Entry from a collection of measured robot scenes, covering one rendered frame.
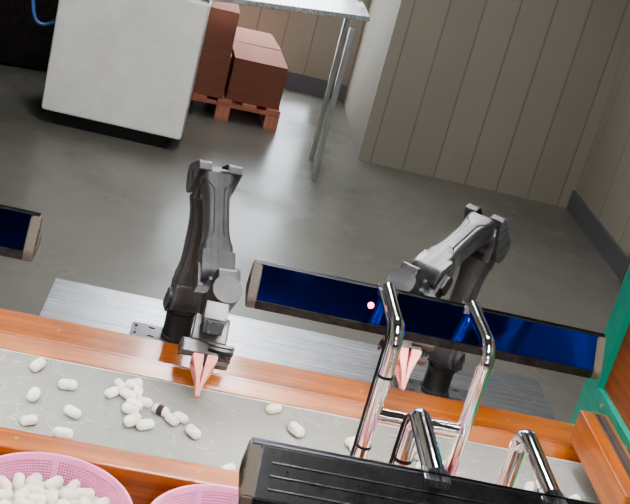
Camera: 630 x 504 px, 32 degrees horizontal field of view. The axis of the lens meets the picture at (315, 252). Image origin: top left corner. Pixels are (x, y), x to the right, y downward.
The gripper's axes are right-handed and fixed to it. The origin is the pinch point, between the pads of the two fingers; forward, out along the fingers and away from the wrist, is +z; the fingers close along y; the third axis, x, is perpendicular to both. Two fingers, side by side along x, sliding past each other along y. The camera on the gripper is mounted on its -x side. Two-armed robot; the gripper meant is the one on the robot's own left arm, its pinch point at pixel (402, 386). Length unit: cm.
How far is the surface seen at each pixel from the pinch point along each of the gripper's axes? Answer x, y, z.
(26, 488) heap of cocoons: -16, -62, 36
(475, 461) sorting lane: 7.1, 17.7, 9.5
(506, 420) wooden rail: 14.6, 26.3, -3.2
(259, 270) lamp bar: -30.3, -33.5, -2.4
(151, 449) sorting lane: -4, -44, 23
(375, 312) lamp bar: -29.3, -13.2, 0.4
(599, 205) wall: 317, 185, -267
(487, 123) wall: 330, 120, -317
